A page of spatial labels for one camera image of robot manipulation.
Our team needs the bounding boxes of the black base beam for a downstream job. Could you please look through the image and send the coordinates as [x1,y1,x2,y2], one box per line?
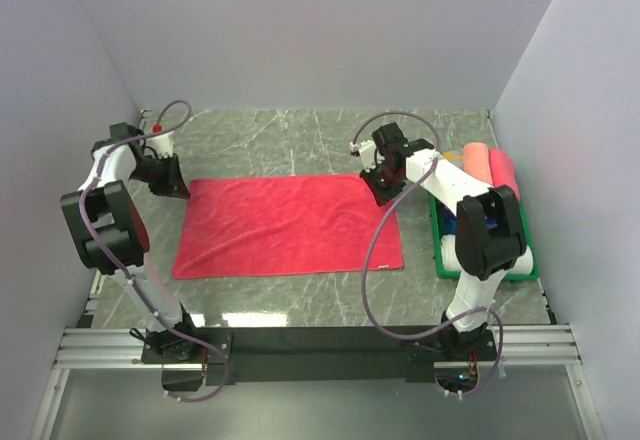
[140,327,501,394]

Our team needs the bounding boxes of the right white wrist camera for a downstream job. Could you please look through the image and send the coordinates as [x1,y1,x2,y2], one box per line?
[349,140,379,171]

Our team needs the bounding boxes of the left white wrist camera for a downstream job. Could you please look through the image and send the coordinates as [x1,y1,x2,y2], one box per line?
[145,124,174,159]

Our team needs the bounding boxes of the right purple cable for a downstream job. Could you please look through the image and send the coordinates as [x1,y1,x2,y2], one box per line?
[352,111,504,398]

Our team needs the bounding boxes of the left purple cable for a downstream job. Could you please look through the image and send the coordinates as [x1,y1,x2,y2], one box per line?
[79,101,234,405]

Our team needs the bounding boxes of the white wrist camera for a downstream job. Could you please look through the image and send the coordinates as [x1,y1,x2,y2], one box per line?
[349,140,379,171]
[145,124,174,159]

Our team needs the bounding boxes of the aluminium rail frame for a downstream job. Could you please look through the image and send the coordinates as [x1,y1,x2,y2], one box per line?
[31,324,582,439]

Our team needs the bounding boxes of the orange rolled towel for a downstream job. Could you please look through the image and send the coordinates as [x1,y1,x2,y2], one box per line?
[462,142,493,185]

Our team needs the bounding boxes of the white rolled towel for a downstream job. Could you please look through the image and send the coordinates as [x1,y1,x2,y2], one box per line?
[440,235,534,275]

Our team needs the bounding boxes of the red towel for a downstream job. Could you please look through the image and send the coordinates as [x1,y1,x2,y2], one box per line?
[172,174,404,280]

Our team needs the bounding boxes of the green plastic bin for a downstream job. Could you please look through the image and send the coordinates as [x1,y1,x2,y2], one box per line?
[429,196,540,283]

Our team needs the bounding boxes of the purple cable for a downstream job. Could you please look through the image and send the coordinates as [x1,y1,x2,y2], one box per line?
[79,101,234,405]
[352,111,504,398]

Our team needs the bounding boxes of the purple towel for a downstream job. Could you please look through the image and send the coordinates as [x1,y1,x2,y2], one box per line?
[441,208,457,235]

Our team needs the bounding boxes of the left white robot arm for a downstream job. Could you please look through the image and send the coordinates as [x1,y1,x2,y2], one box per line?
[60,123,201,362]

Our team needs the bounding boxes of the pink rolled towel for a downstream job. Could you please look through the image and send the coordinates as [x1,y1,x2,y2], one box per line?
[489,148,521,200]

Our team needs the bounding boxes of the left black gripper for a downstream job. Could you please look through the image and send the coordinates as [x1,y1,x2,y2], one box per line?
[130,152,191,199]

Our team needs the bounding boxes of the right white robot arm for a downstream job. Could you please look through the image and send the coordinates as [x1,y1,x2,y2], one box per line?
[350,123,527,359]

